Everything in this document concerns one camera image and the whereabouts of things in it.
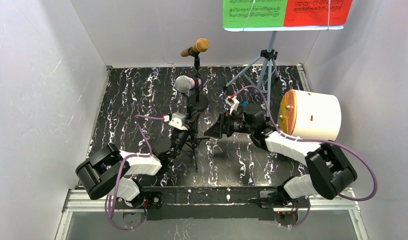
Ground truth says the green sheet music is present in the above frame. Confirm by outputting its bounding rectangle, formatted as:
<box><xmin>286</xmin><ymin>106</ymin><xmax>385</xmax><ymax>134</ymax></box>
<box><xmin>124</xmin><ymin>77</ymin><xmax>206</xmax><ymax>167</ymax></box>
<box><xmin>222</xmin><ymin>0</ymin><xmax>288</xmax><ymax>29</ymax></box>

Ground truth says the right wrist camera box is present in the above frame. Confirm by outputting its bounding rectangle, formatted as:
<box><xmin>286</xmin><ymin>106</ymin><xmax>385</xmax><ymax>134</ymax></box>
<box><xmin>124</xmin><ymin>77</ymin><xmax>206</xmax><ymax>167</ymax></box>
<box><xmin>225</xmin><ymin>95</ymin><xmax>240</xmax><ymax>115</ymax></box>

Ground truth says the grey tripod music stand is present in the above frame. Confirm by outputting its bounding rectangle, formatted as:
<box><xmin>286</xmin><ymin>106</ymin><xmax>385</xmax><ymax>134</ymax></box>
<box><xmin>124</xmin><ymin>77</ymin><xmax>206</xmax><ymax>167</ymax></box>
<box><xmin>222</xmin><ymin>31</ymin><xmax>280</xmax><ymax>117</ymax></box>

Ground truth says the black marker blue cap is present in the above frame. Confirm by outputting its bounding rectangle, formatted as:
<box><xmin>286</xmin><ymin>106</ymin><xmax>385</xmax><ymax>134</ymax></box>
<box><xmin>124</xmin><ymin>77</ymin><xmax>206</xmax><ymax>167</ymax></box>
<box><xmin>241</xmin><ymin>101</ymin><xmax>249</xmax><ymax>108</ymax></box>

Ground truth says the black round-base mic stand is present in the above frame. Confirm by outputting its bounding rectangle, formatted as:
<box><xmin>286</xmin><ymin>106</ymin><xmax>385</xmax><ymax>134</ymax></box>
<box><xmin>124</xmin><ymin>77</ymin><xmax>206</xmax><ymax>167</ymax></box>
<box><xmin>187</xmin><ymin>53</ymin><xmax>209</xmax><ymax>112</ymax></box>

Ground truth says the black tripod mic stand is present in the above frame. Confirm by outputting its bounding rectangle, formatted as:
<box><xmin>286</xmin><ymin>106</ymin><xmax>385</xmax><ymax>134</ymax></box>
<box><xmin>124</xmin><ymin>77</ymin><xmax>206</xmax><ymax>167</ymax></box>
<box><xmin>179</xmin><ymin>69</ymin><xmax>212</xmax><ymax>173</ymax></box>

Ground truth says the purple glitter microphone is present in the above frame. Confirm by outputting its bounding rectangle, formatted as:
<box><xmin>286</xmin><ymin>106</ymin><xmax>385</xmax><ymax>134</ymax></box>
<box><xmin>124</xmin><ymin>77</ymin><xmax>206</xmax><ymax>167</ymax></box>
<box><xmin>174</xmin><ymin>75</ymin><xmax>202</xmax><ymax>93</ymax></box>

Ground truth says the red sheet music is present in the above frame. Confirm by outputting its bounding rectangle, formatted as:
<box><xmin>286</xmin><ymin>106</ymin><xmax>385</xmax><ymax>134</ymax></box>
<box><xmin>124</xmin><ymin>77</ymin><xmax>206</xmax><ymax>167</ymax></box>
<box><xmin>283</xmin><ymin>0</ymin><xmax>353</xmax><ymax>27</ymax></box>

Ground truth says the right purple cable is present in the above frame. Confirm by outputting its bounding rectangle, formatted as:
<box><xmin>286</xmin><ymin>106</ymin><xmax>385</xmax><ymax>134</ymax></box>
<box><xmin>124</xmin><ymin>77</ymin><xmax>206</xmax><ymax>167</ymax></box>
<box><xmin>231</xmin><ymin>85</ymin><xmax>379</xmax><ymax>202</ymax></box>

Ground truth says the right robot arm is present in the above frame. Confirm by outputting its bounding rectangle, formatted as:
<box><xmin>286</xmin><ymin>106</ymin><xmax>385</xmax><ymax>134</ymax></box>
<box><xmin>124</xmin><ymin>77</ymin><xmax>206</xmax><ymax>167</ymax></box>
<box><xmin>204</xmin><ymin>103</ymin><xmax>358</xmax><ymax>204</ymax></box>

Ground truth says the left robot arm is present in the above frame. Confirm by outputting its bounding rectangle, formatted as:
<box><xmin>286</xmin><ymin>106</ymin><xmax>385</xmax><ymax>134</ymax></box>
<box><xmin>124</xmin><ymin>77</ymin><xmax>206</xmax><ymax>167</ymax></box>
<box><xmin>75</xmin><ymin>110</ymin><xmax>200</xmax><ymax>201</ymax></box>

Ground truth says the aluminium base frame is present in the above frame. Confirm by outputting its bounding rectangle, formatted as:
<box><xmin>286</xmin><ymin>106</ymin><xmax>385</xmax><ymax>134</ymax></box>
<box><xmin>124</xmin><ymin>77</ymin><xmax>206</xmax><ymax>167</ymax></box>
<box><xmin>55</xmin><ymin>187</ymin><xmax>369</xmax><ymax>240</ymax></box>

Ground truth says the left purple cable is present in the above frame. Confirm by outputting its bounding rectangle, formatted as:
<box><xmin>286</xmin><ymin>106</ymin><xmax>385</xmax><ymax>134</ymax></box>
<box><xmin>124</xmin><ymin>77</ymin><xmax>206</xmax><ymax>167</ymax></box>
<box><xmin>104</xmin><ymin>114</ymin><xmax>170</xmax><ymax>231</ymax></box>

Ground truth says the gold microphone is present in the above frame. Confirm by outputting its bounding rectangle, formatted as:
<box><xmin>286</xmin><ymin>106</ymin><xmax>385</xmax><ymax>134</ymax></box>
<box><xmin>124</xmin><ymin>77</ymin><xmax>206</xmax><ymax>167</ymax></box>
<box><xmin>180</xmin><ymin>38</ymin><xmax>210</xmax><ymax>57</ymax></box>

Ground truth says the purple cable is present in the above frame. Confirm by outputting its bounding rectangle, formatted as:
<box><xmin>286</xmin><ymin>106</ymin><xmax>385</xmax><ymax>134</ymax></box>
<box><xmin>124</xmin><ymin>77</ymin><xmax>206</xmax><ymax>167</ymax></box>
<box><xmin>104</xmin><ymin>114</ymin><xmax>170</xmax><ymax>231</ymax></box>
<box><xmin>231</xmin><ymin>85</ymin><xmax>379</xmax><ymax>202</ymax></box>

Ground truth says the white drum orange head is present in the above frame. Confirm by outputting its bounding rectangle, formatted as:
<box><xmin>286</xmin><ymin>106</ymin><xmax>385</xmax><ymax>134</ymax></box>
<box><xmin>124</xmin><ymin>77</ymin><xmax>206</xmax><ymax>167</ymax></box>
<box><xmin>277</xmin><ymin>89</ymin><xmax>342</xmax><ymax>141</ymax></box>

